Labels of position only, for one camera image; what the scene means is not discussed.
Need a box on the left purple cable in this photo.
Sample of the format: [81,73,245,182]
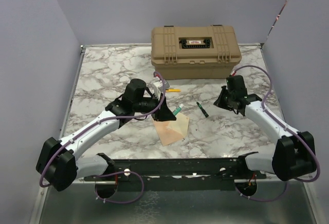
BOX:
[39,71,167,204]

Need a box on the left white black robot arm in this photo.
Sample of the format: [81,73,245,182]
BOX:
[36,79,176,192]

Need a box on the tan plastic toolbox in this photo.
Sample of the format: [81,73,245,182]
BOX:
[151,25,242,80]

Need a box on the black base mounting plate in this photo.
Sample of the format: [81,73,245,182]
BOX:
[84,156,266,191]

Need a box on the white green glue stick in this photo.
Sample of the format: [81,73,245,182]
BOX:
[172,104,184,116]

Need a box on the black green marker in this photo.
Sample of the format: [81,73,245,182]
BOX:
[196,102,209,118]

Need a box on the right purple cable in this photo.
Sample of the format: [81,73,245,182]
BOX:
[231,65,321,203]

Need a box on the yellow black pen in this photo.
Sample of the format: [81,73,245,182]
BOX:
[166,88,181,92]

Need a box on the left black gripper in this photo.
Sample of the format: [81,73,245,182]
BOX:
[134,92,176,122]

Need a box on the purple cable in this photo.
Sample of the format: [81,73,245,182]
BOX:
[39,71,167,204]
[231,65,321,203]

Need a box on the peach paper envelope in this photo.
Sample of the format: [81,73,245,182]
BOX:
[153,113,190,146]

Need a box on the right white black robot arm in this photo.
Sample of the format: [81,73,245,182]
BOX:
[214,75,317,181]

